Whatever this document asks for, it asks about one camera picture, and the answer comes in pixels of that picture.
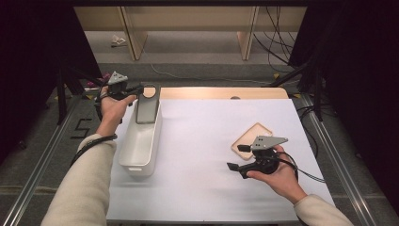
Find bundle of black cables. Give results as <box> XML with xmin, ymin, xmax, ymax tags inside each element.
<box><xmin>252</xmin><ymin>6</ymin><xmax>299</xmax><ymax>73</ymax></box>

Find person's right hand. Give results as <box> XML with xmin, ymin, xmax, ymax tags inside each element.
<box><xmin>246</xmin><ymin>145</ymin><xmax>309</xmax><ymax>205</ymax></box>

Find left hand-held gripper cable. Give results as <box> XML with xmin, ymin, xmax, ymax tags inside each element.
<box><xmin>69</xmin><ymin>92</ymin><xmax>119</xmax><ymax>168</ymax></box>

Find small wooden tray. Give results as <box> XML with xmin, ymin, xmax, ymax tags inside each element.
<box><xmin>231</xmin><ymin>121</ymin><xmax>274</xmax><ymax>162</ymax></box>

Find long light wooden desk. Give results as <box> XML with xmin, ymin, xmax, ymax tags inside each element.
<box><xmin>73</xmin><ymin>6</ymin><xmax>309</xmax><ymax>62</ymax></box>

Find crumpled paper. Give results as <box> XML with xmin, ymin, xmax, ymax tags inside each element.
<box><xmin>110</xmin><ymin>34</ymin><xmax>128</xmax><ymax>48</ymax></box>

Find black curtain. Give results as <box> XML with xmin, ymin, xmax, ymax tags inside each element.
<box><xmin>288</xmin><ymin>0</ymin><xmax>399</xmax><ymax>215</ymax></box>
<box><xmin>0</xmin><ymin>0</ymin><xmax>103</xmax><ymax>158</ymax></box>

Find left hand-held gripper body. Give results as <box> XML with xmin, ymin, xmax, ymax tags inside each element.
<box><xmin>107</xmin><ymin>71</ymin><xmax>134</xmax><ymax>102</ymax></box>

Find pink object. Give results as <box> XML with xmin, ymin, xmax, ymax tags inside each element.
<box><xmin>86</xmin><ymin>72</ymin><xmax>113</xmax><ymax>89</ymax></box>

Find metal floor rail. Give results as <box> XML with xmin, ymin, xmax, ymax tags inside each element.
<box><xmin>299</xmin><ymin>93</ymin><xmax>375</xmax><ymax>226</ymax></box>
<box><xmin>0</xmin><ymin>93</ymin><xmax>83</xmax><ymax>226</ymax></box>

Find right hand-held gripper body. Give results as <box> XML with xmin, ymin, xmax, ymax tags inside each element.
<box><xmin>247</xmin><ymin>135</ymin><xmax>289</xmax><ymax>177</ymax></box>

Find person's left hand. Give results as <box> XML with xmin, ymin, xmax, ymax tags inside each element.
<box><xmin>95</xmin><ymin>86</ymin><xmax>137</xmax><ymax>137</ymax></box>

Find hand-held gripper cable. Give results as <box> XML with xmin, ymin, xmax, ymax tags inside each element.
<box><xmin>275</xmin><ymin>151</ymin><xmax>327</xmax><ymax>184</ymax></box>
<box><xmin>69</xmin><ymin>92</ymin><xmax>119</xmax><ymax>168</ymax></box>

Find black stand legs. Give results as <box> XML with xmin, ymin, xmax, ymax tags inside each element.
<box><xmin>266</xmin><ymin>60</ymin><xmax>325</xmax><ymax>122</ymax></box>
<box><xmin>56</xmin><ymin>65</ymin><xmax>105</xmax><ymax>126</ymax></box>

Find white plastic storage bin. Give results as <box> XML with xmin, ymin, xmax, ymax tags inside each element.
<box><xmin>118</xmin><ymin>93</ymin><xmax>164</xmax><ymax>178</ymax></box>

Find right hand-held gripper cable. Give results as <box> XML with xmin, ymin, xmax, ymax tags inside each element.
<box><xmin>275</xmin><ymin>151</ymin><xmax>327</xmax><ymax>184</ymax></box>

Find grey transparent phone case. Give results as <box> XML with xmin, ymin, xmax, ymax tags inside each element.
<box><xmin>135</xmin><ymin>83</ymin><xmax>162</xmax><ymax>125</ymax></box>

